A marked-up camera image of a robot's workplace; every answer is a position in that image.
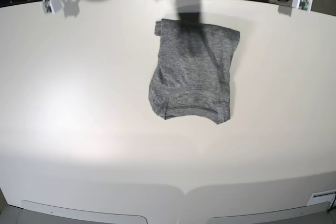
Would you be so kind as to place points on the grey long-sleeve T-shirt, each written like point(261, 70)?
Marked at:
point(192, 76)

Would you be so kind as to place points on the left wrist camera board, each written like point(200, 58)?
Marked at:
point(302, 4)

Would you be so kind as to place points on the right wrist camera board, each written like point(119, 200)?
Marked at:
point(51, 6)

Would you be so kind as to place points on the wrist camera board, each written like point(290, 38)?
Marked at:
point(51, 6)
point(302, 4)

